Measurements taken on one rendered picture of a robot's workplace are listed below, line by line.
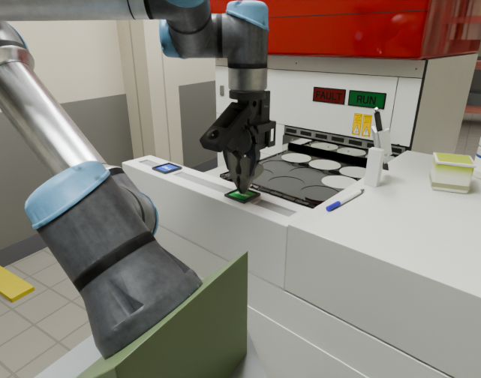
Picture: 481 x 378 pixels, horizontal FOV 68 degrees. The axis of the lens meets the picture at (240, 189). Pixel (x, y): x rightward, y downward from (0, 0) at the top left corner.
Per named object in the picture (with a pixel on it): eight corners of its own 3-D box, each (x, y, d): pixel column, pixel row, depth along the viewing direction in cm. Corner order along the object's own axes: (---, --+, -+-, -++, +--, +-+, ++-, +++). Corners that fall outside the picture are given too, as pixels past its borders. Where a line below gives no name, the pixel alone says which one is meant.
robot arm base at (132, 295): (130, 347, 37) (76, 268, 38) (90, 367, 47) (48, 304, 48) (221, 270, 48) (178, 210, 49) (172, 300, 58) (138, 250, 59)
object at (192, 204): (154, 198, 110) (149, 154, 105) (309, 268, 76) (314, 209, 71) (127, 208, 104) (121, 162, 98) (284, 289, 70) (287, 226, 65)
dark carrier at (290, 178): (291, 151, 131) (291, 150, 130) (385, 172, 110) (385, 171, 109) (226, 176, 107) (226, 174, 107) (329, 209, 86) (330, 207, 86)
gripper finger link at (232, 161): (256, 187, 80) (257, 147, 76) (238, 195, 76) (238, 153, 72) (245, 184, 82) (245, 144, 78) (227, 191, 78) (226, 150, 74)
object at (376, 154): (371, 177, 86) (380, 121, 81) (388, 181, 84) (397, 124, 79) (360, 184, 82) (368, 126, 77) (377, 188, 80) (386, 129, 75)
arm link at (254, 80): (250, 69, 63) (217, 67, 68) (249, 96, 65) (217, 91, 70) (275, 67, 68) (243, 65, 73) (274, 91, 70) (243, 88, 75)
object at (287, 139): (284, 157, 140) (284, 133, 136) (398, 185, 113) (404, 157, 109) (281, 158, 138) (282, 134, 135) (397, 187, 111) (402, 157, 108)
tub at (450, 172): (427, 178, 85) (433, 151, 83) (463, 183, 83) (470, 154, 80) (429, 190, 79) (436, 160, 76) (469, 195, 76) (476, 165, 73)
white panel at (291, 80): (220, 145, 164) (218, 52, 149) (403, 192, 114) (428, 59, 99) (216, 147, 162) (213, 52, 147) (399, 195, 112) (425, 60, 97)
